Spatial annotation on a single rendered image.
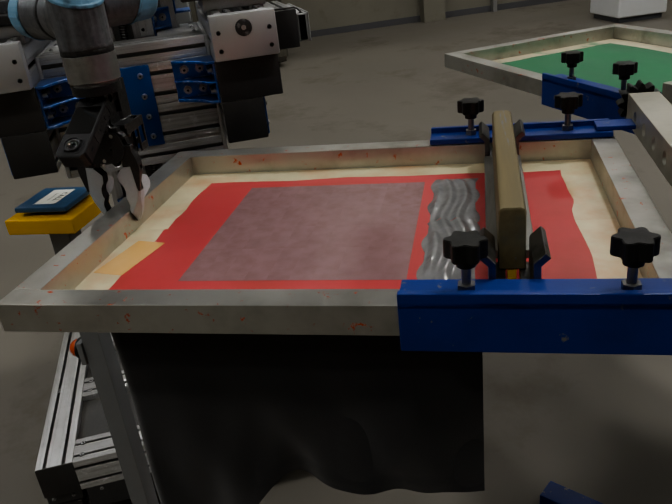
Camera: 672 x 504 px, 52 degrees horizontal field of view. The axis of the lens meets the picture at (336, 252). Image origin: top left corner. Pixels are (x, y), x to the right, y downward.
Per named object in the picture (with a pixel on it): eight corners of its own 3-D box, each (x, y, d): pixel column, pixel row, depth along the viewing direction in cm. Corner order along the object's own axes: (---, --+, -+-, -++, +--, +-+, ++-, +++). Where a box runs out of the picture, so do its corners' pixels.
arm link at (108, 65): (99, 56, 96) (46, 60, 97) (107, 89, 98) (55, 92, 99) (124, 46, 102) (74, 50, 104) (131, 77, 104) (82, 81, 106)
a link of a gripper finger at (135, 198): (167, 205, 113) (145, 151, 109) (152, 219, 107) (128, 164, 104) (150, 208, 113) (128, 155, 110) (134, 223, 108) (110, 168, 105)
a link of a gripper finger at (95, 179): (125, 209, 114) (122, 156, 110) (109, 224, 109) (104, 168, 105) (108, 206, 115) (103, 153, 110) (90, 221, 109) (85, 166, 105)
